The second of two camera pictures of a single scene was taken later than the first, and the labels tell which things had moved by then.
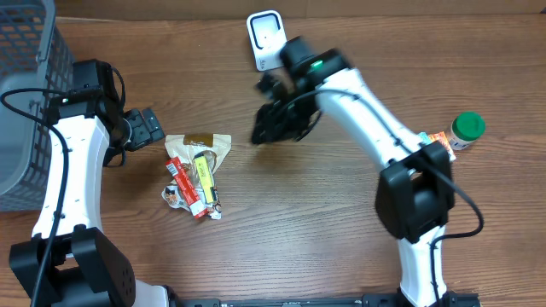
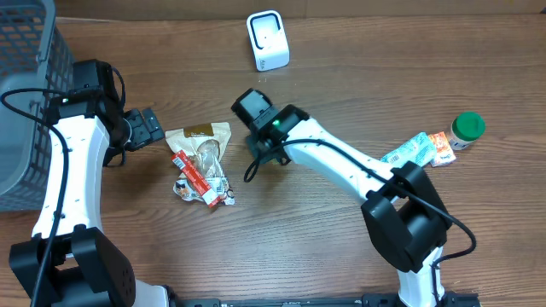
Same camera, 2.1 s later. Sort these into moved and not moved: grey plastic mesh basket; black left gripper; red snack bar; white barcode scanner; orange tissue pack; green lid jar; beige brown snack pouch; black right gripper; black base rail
Moved: beige brown snack pouch; red snack bar; black right gripper
Not moved: black left gripper; green lid jar; orange tissue pack; grey plastic mesh basket; white barcode scanner; black base rail
